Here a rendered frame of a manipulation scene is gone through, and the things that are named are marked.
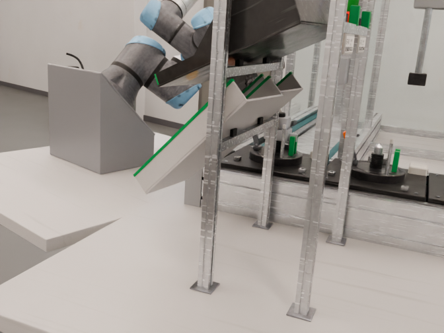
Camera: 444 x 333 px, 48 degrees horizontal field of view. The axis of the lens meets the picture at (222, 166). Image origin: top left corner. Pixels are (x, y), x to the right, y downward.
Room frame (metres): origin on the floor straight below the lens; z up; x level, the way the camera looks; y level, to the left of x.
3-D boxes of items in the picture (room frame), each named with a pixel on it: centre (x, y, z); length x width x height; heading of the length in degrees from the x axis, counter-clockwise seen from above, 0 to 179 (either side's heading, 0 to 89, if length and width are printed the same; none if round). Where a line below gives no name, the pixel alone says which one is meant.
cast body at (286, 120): (1.27, -0.15, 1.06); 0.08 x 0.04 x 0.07; 69
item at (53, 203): (1.49, 0.32, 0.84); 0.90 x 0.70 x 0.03; 140
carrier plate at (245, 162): (1.27, -0.14, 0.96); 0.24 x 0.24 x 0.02; 69
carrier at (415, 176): (1.18, -0.38, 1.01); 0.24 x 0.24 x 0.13; 69
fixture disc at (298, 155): (1.27, -0.14, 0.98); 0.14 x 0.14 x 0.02
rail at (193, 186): (1.59, -0.10, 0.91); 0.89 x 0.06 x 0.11; 159
